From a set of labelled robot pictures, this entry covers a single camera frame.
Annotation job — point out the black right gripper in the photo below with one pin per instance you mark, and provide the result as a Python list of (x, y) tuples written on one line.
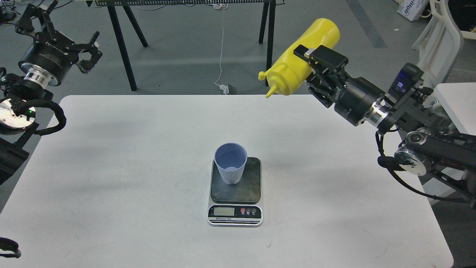
[(355, 99)]

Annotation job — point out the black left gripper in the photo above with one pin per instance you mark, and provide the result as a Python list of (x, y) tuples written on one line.
[(46, 59)]

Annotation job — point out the yellow squeeze bottle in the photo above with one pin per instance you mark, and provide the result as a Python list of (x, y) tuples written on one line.
[(289, 71)]

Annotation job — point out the blue plastic cup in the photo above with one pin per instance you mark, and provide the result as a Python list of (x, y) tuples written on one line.
[(230, 160)]

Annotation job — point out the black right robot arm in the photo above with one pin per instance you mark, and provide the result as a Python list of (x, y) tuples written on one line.
[(409, 136)]

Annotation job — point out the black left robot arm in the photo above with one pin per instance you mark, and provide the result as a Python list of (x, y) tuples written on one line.
[(27, 107)]

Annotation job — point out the digital kitchen scale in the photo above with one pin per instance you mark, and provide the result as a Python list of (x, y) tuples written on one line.
[(237, 205)]

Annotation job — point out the white power adapter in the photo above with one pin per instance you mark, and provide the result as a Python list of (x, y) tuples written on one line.
[(228, 89)]

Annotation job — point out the white cardboard box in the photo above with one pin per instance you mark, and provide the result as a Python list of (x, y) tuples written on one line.
[(411, 9)]

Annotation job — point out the white office chair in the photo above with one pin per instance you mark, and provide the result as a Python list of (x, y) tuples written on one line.
[(438, 45)]

